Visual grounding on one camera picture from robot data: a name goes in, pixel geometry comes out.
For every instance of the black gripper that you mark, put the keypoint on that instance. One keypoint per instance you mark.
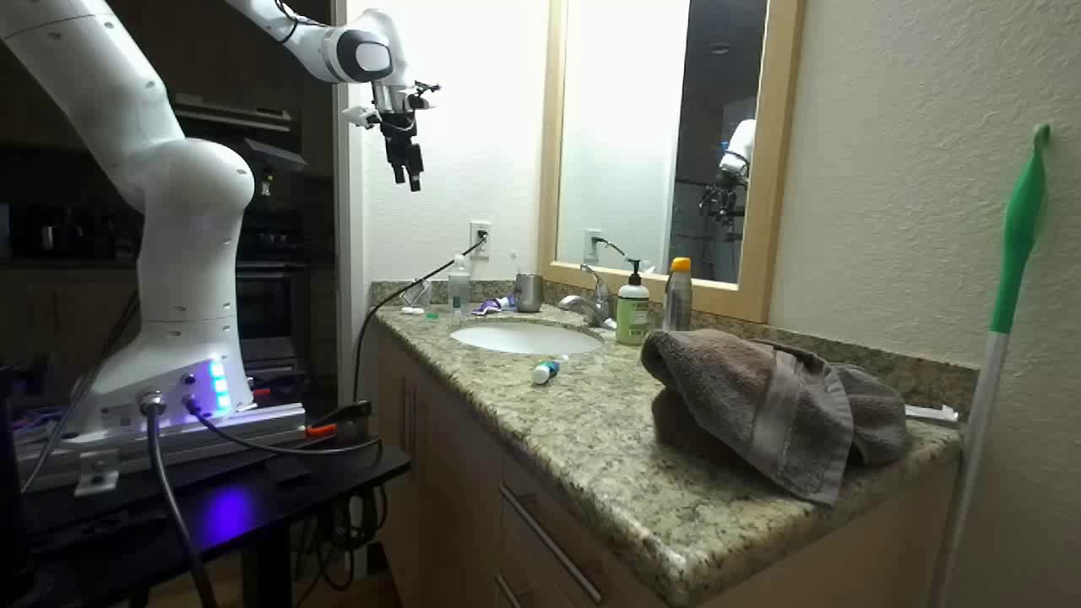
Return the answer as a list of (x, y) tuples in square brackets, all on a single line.
[(394, 112)]

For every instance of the chrome sink faucet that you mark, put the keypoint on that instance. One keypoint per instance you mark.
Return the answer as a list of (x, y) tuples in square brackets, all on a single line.
[(588, 307)]

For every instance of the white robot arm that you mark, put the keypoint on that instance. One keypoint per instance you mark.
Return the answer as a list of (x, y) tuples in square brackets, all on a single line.
[(187, 191)]

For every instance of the clear solution bottle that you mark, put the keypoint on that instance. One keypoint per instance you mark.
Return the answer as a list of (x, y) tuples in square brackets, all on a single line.
[(458, 284)]

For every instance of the purple packet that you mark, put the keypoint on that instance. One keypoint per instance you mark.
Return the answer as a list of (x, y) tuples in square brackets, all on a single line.
[(494, 307)]

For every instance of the grey metal cup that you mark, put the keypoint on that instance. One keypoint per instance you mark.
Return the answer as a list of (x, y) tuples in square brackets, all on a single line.
[(529, 292)]

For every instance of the white oval sink basin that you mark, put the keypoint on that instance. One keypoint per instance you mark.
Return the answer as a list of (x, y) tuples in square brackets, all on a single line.
[(525, 340)]

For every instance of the green white toothpaste tube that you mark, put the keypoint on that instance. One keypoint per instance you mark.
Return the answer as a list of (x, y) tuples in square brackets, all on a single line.
[(544, 372)]

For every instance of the green soap pump bottle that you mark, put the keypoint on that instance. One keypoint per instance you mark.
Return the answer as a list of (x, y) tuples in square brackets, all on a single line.
[(632, 311)]

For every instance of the spray can orange cap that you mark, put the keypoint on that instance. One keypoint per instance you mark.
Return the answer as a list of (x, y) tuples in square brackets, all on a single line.
[(681, 295)]

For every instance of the wooden vanity cabinet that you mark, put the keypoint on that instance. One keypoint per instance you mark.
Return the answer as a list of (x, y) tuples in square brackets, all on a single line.
[(561, 498)]

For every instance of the brown folded towel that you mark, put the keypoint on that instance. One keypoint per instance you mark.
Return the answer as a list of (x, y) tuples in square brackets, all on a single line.
[(777, 410)]

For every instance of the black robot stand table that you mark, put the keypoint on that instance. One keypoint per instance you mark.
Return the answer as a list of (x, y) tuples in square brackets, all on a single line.
[(66, 551)]

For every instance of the white wall outlet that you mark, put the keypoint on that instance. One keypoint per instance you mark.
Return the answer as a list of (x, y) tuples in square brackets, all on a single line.
[(482, 237)]

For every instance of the wood framed wall mirror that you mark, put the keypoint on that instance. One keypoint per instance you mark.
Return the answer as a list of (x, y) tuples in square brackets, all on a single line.
[(668, 138)]

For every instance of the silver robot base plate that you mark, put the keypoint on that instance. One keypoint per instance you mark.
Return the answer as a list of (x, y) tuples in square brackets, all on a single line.
[(106, 464)]

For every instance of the green handled broom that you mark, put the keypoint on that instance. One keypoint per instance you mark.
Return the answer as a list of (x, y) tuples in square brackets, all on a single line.
[(1019, 234)]

